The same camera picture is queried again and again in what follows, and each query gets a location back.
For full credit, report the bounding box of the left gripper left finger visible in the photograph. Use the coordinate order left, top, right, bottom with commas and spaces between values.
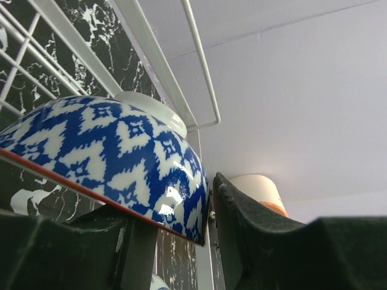
1, 205, 158, 289

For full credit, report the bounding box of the white wire dish rack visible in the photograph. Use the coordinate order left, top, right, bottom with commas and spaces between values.
1, 1, 214, 289

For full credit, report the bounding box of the blue patterned bowl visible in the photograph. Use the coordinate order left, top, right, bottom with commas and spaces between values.
150, 273, 169, 290

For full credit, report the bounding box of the round pastel drawer cabinet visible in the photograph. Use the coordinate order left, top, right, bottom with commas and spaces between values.
230, 174, 288, 217

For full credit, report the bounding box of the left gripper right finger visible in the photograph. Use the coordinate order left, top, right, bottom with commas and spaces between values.
213, 173, 386, 289

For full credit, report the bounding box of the red patterned bowl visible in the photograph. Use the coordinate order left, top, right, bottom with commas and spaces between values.
1, 95, 209, 245

